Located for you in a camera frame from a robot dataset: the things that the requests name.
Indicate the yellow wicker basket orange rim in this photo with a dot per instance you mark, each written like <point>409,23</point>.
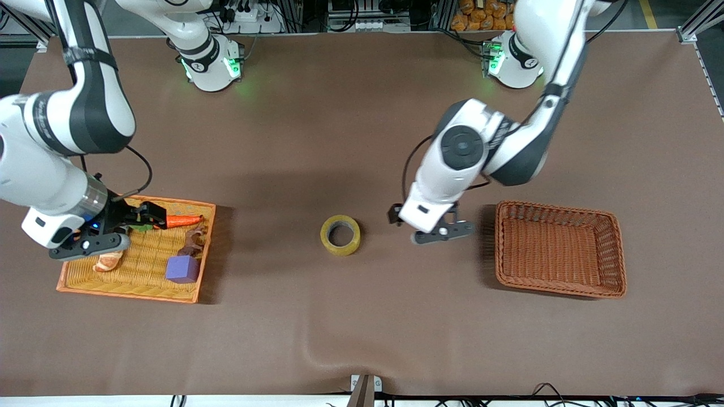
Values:
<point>141,277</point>

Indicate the metal table edge bracket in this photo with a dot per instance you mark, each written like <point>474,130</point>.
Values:
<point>365,387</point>

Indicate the pile of orange bread toys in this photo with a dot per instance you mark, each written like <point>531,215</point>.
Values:
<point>481,17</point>

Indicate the toy croissant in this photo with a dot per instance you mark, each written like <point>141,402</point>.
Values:
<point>108,262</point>

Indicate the brown wicker basket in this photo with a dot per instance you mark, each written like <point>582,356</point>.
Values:
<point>548,249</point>

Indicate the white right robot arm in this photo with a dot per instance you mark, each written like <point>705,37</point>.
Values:
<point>85,113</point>

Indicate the brown animal figure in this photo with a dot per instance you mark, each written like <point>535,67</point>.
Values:
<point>191,244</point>

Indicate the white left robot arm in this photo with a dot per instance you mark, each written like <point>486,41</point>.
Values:
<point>469,147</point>

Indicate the purple cube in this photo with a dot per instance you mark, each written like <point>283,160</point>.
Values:
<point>182,270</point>

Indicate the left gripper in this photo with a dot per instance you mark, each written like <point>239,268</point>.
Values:
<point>393,213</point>

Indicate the orange toy carrot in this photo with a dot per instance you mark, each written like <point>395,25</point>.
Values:
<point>184,221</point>

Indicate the brown table cloth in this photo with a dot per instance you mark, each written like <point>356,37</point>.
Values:
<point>317,141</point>

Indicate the yellow tape roll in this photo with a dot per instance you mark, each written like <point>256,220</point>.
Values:
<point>327,240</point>

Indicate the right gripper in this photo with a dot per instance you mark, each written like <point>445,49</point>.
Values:
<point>121,212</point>

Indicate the white power strip with plugs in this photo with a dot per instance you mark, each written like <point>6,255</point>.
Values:
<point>254,17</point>

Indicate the white empty power strip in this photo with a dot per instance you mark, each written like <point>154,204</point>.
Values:
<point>367,25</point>

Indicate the aluminium frame post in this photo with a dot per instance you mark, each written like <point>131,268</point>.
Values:
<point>28,28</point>
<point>698,22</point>

